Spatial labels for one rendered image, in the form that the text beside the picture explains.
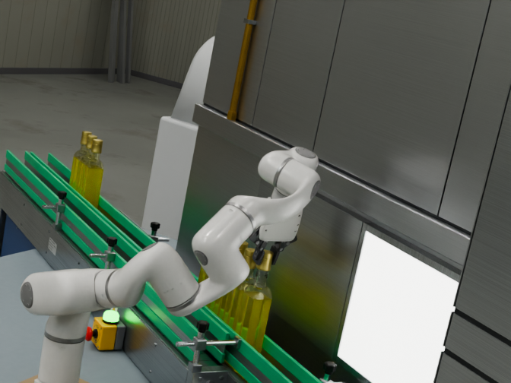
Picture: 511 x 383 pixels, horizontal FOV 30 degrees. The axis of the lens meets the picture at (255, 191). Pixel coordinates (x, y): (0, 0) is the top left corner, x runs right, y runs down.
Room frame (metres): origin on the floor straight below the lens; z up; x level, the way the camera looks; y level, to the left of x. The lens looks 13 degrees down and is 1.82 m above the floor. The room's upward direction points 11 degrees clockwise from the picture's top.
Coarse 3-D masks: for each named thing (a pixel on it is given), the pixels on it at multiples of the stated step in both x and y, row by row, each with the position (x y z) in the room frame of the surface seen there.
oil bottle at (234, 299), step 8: (248, 280) 2.24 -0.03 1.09; (240, 288) 2.22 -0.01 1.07; (232, 296) 2.25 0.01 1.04; (240, 296) 2.22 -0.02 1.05; (232, 304) 2.24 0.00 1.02; (240, 304) 2.22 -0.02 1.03; (232, 312) 2.23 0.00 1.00; (224, 320) 2.26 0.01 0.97; (232, 320) 2.23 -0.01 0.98; (232, 328) 2.22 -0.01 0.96
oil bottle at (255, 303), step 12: (252, 288) 2.19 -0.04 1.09; (264, 288) 2.20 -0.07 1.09; (252, 300) 2.18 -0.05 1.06; (264, 300) 2.19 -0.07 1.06; (240, 312) 2.21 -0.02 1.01; (252, 312) 2.18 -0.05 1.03; (264, 312) 2.19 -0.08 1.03; (240, 324) 2.20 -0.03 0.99; (252, 324) 2.18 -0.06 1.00; (264, 324) 2.20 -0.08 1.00; (240, 336) 2.19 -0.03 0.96; (252, 336) 2.18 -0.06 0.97
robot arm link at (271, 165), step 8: (272, 152) 2.09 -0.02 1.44; (280, 152) 2.10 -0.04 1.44; (288, 152) 2.12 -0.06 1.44; (296, 152) 2.13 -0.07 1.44; (304, 152) 2.15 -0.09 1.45; (312, 152) 2.16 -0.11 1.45; (264, 160) 2.08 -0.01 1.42; (272, 160) 2.07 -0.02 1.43; (280, 160) 2.07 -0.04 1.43; (288, 160) 2.07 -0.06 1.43; (304, 160) 2.12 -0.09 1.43; (312, 160) 2.13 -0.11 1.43; (264, 168) 2.07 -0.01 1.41; (272, 168) 2.06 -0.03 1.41; (280, 168) 2.06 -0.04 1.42; (312, 168) 2.13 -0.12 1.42; (264, 176) 2.08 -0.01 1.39; (272, 176) 2.06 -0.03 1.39; (272, 184) 2.08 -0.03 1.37; (280, 192) 2.14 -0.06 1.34
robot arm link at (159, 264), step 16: (144, 256) 1.87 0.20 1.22; (160, 256) 1.87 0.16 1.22; (176, 256) 1.90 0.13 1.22; (112, 272) 1.93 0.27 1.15; (128, 272) 1.86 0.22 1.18; (144, 272) 1.85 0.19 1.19; (160, 272) 1.87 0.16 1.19; (176, 272) 1.88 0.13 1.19; (112, 288) 1.89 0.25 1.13; (128, 288) 1.86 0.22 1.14; (144, 288) 1.92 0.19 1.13; (160, 288) 1.88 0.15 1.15; (176, 288) 1.88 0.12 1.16; (192, 288) 1.90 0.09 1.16; (128, 304) 1.89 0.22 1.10; (176, 304) 1.88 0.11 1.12
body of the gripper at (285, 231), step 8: (296, 216) 2.18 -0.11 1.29; (272, 224) 2.15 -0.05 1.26; (280, 224) 2.16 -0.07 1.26; (288, 224) 2.17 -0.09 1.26; (296, 224) 2.19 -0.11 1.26; (264, 232) 2.15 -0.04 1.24; (272, 232) 2.16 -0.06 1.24; (280, 232) 2.17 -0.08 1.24; (288, 232) 2.19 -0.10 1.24; (296, 232) 2.20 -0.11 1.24; (264, 240) 2.16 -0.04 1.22; (272, 240) 2.18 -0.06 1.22; (280, 240) 2.19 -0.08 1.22; (288, 240) 2.20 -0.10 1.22
